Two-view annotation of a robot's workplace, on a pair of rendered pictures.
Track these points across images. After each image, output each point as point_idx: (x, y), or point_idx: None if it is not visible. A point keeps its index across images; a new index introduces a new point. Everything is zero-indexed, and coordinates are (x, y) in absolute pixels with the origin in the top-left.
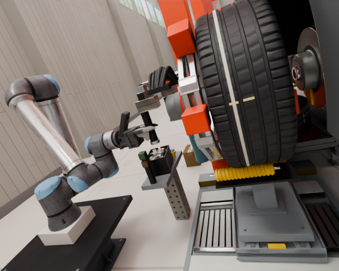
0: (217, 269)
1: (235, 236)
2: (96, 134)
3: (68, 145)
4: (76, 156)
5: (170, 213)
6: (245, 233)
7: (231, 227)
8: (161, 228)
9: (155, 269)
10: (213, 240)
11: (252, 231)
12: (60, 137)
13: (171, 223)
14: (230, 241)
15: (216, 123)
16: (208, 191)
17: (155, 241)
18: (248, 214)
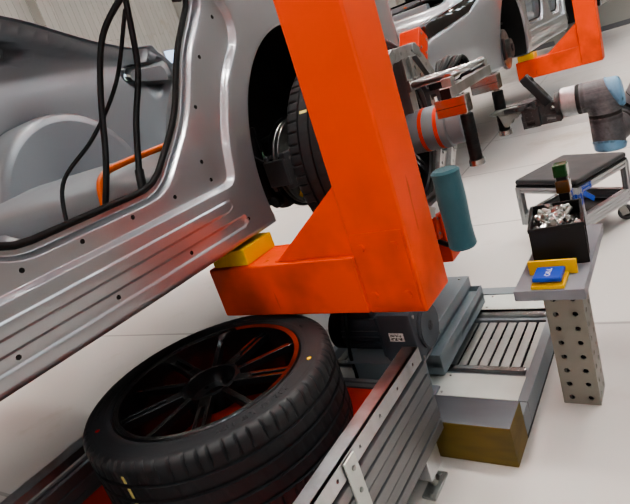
0: (514, 299)
1: (475, 293)
2: (595, 80)
3: None
4: (628, 86)
5: (628, 401)
6: (461, 276)
7: (481, 359)
8: None
9: (627, 321)
10: (518, 345)
11: (452, 278)
12: None
13: (616, 378)
14: (489, 326)
15: None
16: (500, 398)
17: None
18: (444, 291)
